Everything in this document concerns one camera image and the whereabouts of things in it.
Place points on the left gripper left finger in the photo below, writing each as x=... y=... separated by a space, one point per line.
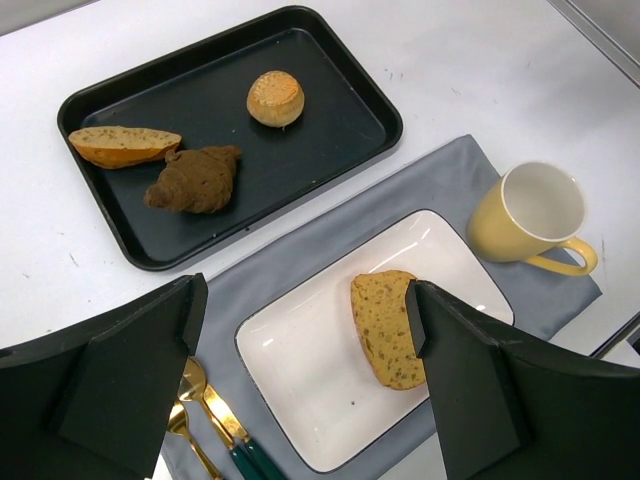
x=92 y=401

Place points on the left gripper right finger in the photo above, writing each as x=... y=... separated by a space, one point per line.
x=508 y=405

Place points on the bread slice with seeds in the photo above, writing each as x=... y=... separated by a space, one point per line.
x=381 y=320

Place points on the dark brown bread loaf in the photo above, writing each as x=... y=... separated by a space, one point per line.
x=195 y=180

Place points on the half baguette bread piece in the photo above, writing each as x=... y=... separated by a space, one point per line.
x=116 y=147

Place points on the round yellow bread bun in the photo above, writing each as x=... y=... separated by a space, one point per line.
x=275 y=99

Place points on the yellow ceramic mug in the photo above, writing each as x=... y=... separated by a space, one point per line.
x=532 y=215

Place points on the white rectangular plate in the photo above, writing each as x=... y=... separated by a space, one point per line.
x=304 y=356

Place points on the grey cloth placemat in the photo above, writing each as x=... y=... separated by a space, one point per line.
x=450 y=181

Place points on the black baking tray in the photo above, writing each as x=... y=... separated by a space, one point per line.
x=199 y=92

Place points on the gold fork green handle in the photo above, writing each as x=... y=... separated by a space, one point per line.
x=178 y=424

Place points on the gold spoon green handle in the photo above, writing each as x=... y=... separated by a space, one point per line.
x=249 y=457

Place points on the aluminium rail frame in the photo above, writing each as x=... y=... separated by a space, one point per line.
x=612 y=26

